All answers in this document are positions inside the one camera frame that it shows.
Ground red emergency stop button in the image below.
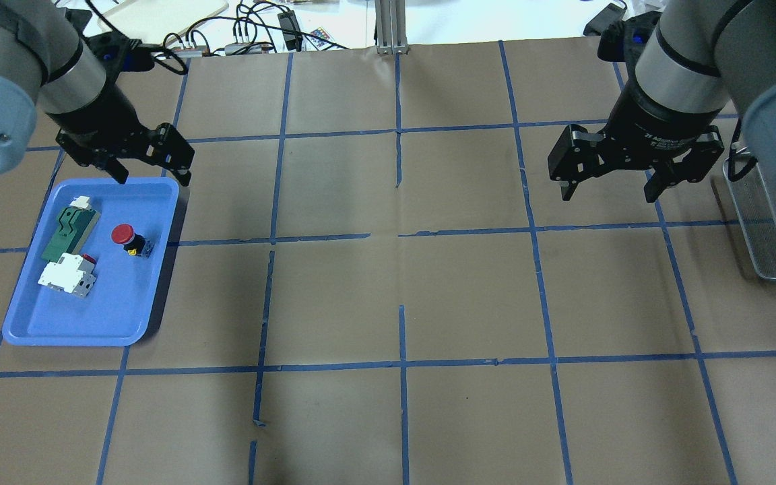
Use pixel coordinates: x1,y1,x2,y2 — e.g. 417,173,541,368
110,223,153,257

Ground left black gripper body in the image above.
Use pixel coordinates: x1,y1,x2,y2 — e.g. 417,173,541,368
56,87,195,177

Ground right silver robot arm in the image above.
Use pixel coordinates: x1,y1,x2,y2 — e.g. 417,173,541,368
548,1,776,203

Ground blue plastic tray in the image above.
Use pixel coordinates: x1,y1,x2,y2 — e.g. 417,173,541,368
2,177,179,347

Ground black power adapter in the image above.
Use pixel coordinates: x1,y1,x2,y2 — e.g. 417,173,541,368
278,10,304,52

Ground aluminium frame post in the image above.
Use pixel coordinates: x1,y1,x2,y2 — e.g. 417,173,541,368
375,0,409,56

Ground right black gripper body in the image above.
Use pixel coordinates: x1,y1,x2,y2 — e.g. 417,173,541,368
548,87,725,184

